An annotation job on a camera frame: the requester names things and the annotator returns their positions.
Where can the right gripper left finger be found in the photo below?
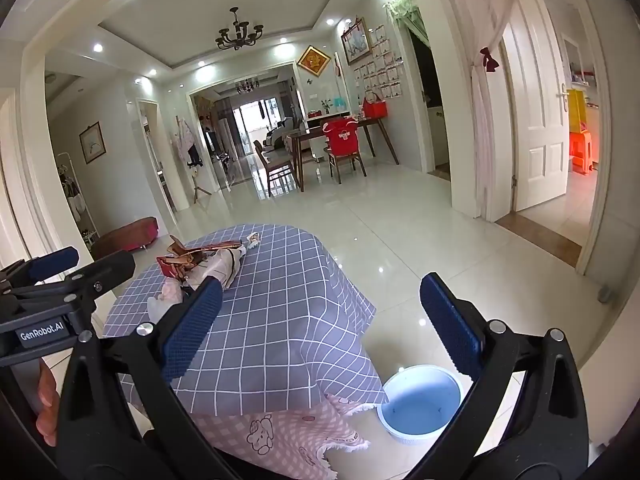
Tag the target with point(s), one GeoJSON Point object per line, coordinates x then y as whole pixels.
{"type": "Point", "coordinates": [119, 416]}

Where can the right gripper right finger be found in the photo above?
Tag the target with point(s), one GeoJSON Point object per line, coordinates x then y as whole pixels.
{"type": "Point", "coordinates": [547, 433]}

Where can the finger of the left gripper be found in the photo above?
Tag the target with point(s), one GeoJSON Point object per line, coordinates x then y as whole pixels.
{"type": "Point", "coordinates": [92, 281]}
{"type": "Point", "coordinates": [23, 273]}

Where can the white orange plastic bag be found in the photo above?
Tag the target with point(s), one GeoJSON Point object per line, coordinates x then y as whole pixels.
{"type": "Point", "coordinates": [172, 292]}

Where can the grey white paper packaging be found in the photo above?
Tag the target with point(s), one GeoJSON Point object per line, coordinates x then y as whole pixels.
{"type": "Point", "coordinates": [224, 265]}

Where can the light blue trash bin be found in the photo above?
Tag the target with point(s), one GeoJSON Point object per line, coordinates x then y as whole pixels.
{"type": "Point", "coordinates": [421, 401]}

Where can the person's left hand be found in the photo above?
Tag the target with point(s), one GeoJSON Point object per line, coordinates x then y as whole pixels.
{"type": "Point", "coordinates": [47, 420]}

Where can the red velvet bench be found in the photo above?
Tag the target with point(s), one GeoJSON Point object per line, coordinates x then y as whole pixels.
{"type": "Point", "coordinates": [133, 236]}

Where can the white clothes rack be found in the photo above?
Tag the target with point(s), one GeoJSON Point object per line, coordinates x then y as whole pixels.
{"type": "Point", "coordinates": [76, 199]}

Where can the coat rack with clothes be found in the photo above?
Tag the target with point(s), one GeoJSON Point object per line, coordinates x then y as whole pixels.
{"type": "Point", "coordinates": [189, 154]}

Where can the pink bear-print cloth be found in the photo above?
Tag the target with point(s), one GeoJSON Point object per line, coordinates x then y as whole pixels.
{"type": "Point", "coordinates": [293, 443]}

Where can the grey checked tablecloth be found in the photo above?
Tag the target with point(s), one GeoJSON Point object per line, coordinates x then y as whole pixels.
{"type": "Point", "coordinates": [287, 336]}

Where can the wooden dining chair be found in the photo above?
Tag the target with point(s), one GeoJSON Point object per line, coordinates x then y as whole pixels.
{"type": "Point", "coordinates": [277, 165]}

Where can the wooden dining table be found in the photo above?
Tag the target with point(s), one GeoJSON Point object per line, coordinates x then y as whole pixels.
{"type": "Point", "coordinates": [299, 137]}

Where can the orange plastic stool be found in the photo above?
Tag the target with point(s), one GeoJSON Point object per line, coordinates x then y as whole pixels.
{"type": "Point", "coordinates": [581, 151]}

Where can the black chandelier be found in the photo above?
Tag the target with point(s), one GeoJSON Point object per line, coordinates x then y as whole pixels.
{"type": "Point", "coordinates": [241, 34]}

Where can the chair with red cover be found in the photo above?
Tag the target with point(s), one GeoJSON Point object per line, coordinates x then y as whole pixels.
{"type": "Point", "coordinates": [342, 145]}

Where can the yellow object behind door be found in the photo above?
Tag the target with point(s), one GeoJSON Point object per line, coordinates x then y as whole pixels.
{"type": "Point", "coordinates": [577, 111]}

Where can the white panel door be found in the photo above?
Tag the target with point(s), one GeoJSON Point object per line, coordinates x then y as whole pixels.
{"type": "Point", "coordinates": [540, 110]}

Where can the green door valance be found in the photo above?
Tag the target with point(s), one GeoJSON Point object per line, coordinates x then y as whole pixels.
{"type": "Point", "coordinates": [407, 13]}

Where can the framed picture left wall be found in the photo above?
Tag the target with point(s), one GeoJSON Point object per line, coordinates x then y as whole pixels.
{"type": "Point", "coordinates": [92, 143]}

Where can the gold diamond wall decoration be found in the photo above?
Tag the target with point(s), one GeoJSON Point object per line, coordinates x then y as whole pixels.
{"type": "Point", "coordinates": [313, 60]}

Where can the framed painting right wall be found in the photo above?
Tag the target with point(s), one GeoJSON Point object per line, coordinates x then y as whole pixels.
{"type": "Point", "coordinates": [356, 42]}

